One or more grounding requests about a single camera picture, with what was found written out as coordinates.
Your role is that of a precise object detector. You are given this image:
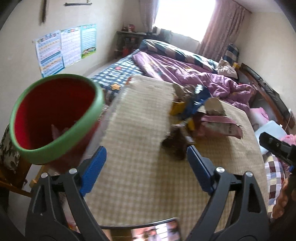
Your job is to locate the dark side table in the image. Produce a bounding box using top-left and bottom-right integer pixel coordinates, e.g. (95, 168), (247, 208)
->
(114, 23), (148, 58)

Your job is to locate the person's right hand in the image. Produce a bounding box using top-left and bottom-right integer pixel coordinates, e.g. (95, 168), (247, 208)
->
(273, 178), (289, 218)

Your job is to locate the dark brown snack packet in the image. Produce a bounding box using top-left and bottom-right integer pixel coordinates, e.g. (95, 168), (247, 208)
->
(161, 124), (197, 161)

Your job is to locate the beige checked woven mat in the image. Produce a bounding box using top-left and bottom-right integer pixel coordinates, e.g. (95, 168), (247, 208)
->
(85, 75), (270, 232)

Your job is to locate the brown cardboard scrap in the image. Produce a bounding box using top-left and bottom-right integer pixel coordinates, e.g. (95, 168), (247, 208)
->
(203, 97), (226, 116)

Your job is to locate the purple quilt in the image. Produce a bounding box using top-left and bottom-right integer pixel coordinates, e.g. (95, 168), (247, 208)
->
(132, 51), (257, 112)

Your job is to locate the pink curtain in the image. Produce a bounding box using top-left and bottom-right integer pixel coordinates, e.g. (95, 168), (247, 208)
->
(139, 0), (160, 33)
(196, 0), (247, 63)

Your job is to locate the black smartphone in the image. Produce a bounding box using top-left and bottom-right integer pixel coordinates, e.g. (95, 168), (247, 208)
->
(111, 218), (183, 241)

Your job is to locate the red bin with green rim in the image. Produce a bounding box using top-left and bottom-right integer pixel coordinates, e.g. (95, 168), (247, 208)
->
(9, 74), (105, 174)

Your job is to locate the light blue pillow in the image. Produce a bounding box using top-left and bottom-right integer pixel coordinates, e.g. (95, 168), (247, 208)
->
(254, 120), (287, 154)

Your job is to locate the camouflage cushion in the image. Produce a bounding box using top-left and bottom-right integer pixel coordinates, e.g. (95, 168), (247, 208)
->
(0, 124), (21, 174)

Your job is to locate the pink floral pillow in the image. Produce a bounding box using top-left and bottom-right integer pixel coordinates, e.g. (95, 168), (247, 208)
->
(280, 134), (296, 146)

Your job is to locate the beige crumpled bag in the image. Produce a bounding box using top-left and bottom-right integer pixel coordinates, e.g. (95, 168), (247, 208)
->
(217, 57), (238, 79)

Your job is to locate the brown white checked sheet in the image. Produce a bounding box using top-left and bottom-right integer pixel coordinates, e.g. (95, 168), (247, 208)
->
(262, 153), (288, 216)

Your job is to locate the bright window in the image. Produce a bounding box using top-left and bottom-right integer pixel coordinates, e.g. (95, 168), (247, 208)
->
(154, 0), (218, 42)

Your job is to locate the torn grey paper wrapper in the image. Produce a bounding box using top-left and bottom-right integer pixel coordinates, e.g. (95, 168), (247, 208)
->
(172, 83), (192, 102)

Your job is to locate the wooden chair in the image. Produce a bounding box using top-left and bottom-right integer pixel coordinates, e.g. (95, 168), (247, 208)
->
(0, 158), (49, 198)

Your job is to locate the blue bordered wall poster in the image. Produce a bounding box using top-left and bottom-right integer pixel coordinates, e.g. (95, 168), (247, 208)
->
(33, 32), (65, 78)

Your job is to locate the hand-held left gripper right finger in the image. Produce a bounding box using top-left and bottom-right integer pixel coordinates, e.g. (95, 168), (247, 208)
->
(185, 146), (270, 241)

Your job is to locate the teal chart wall poster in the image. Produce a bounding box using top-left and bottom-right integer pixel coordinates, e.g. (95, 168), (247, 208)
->
(80, 23), (97, 59)

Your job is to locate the white chart wall poster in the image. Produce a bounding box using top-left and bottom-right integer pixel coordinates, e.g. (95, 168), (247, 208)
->
(60, 27), (82, 67)

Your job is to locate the pink snack packet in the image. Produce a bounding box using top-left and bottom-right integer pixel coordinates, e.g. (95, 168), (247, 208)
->
(196, 115), (243, 139)

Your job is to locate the blue plaid bedsheet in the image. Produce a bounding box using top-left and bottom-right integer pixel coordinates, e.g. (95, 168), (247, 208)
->
(90, 54), (145, 102)

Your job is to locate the blue checked cushion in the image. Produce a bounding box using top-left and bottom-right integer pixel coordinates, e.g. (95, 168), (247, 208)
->
(225, 43), (240, 64)

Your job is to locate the dark wooden headboard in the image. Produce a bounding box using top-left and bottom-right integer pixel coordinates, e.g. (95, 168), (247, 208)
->
(238, 62), (292, 135)

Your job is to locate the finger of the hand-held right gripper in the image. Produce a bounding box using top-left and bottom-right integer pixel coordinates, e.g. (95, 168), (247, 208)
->
(258, 132), (296, 166)

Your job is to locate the dark hanging strap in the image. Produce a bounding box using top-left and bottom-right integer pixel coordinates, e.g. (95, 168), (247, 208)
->
(38, 0), (48, 26)

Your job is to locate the metal wall bar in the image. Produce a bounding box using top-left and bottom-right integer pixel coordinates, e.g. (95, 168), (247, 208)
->
(64, 0), (91, 6)

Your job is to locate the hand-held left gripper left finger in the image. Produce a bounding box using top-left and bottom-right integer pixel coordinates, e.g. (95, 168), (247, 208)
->
(25, 146), (109, 241)

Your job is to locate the dark blue snack packet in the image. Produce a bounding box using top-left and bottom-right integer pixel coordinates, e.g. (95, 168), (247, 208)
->
(183, 86), (211, 118)

